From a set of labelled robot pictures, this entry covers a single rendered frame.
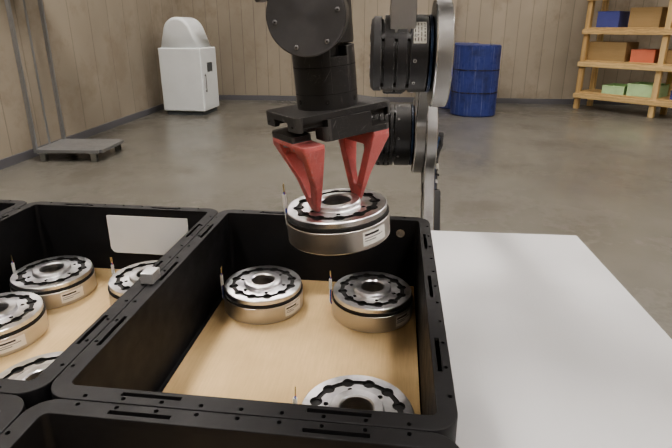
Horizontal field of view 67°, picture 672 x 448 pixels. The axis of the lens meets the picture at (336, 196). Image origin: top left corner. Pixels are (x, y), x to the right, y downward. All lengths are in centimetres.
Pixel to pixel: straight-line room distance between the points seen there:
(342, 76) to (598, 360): 63
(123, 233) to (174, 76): 675
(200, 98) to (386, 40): 652
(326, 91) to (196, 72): 694
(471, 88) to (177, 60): 402
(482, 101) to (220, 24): 441
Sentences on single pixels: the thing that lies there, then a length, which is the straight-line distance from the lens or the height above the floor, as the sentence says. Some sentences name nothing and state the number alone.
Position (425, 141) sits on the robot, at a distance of 141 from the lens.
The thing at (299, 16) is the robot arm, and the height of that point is 119.
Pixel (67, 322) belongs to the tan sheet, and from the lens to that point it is 74.
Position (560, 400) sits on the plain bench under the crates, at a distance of 80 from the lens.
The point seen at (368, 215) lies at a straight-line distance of 47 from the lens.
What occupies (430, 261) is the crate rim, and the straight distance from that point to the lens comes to 59.
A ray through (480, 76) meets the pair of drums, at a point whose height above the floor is 55.
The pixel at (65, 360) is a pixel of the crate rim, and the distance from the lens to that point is 48.
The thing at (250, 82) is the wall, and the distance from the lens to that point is 888.
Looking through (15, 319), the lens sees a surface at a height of 86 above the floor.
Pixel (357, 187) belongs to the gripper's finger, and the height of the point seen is 103.
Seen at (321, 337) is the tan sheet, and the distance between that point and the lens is 63.
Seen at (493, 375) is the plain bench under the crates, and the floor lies 70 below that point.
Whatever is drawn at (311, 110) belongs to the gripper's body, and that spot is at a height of 111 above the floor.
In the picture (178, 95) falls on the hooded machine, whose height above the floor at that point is 27.
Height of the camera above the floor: 118
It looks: 18 degrees down
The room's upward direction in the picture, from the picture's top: straight up
